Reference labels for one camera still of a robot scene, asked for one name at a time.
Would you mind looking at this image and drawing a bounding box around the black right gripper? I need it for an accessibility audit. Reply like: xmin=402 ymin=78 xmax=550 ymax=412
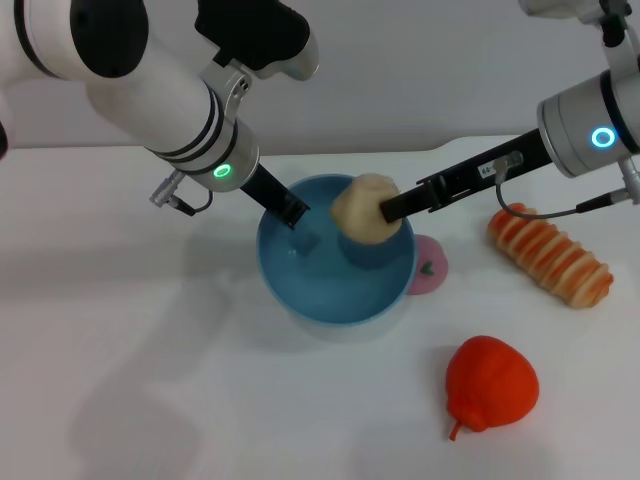
xmin=380 ymin=128 xmax=554 ymax=224

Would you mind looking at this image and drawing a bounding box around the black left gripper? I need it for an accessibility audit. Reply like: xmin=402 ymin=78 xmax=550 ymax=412
xmin=239 ymin=163 xmax=311 ymax=230

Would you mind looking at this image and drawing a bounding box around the beige egg yolk pastry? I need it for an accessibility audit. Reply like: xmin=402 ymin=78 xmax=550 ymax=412
xmin=330 ymin=172 xmax=403 ymax=246

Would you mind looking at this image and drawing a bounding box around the blue plastic bowl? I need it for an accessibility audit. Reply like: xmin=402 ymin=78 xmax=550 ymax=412
xmin=256 ymin=173 xmax=418 ymax=327

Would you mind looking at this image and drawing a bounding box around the pink peach bun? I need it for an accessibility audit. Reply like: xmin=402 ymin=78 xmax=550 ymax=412
xmin=407 ymin=234 xmax=449 ymax=297

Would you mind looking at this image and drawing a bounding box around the orange striped long bread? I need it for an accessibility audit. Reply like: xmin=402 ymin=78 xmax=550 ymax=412
xmin=487 ymin=202 xmax=615 ymax=309

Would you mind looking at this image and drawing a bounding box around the red bell pepper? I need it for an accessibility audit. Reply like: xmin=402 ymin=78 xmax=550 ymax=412
xmin=445 ymin=335 xmax=540 ymax=442

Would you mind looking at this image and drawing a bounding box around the left arm connector cable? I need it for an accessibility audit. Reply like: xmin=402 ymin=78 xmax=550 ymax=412
xmin=148 ymin=168 xmax=215 ymax=217

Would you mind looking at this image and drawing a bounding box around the arm connector cable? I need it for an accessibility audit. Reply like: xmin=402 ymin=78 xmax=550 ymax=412
xmin=492 ymin=149 xmax=640 ymax=220
xmin=148 ymin=168 xmax=215 ymax=217

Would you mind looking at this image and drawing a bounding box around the right arm connector cable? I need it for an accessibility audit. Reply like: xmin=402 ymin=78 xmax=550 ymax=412
xmin=492 ymin=149 xmax=640 ymax=220

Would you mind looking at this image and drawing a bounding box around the left wrist camera housing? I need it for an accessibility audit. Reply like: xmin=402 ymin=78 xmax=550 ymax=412
xmin=193 ymin=0 xmax=321 ymax=121

